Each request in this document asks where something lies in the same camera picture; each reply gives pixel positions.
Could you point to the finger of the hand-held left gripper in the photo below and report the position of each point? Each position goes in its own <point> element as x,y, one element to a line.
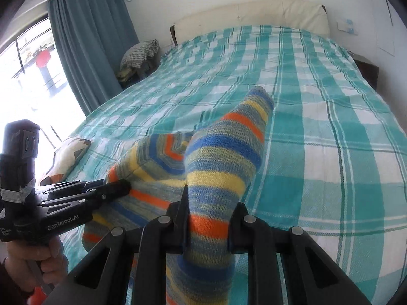
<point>111,190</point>
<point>79,186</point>

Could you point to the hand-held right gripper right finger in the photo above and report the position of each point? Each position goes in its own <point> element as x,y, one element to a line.
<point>254,244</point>

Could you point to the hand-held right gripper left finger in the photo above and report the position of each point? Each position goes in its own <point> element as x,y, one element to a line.
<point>152,247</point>

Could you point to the striped knit sweater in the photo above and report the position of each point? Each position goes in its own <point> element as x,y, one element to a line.
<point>219,152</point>

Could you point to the person's left forearm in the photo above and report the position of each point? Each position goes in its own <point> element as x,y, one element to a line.
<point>12,289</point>

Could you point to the person's left hand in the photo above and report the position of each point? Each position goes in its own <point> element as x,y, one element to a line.
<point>38,263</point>

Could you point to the patterned throw pillow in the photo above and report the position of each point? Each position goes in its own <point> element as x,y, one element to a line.
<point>68,157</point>

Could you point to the window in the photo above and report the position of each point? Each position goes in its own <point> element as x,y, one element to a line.
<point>38,85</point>

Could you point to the orange fuzzy cloth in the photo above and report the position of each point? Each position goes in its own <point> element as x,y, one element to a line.
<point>38,297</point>

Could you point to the bed with teal plaid blanket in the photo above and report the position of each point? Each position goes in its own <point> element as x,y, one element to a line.
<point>318,133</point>

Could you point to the checkered folded bedding pile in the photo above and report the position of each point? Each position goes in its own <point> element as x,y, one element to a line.
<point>140,54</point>

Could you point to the blue-grey curtain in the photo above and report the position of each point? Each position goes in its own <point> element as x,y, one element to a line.
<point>92,44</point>

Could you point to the dark wooden nightstand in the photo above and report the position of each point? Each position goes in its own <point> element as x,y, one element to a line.
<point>368,73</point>

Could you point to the cream padded headboard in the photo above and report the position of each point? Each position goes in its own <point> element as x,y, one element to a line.
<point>254,16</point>

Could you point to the white wall switch panel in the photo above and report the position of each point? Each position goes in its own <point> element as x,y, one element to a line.
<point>346,26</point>

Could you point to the white wall access panel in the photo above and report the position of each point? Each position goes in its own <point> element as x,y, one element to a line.
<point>387,28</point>

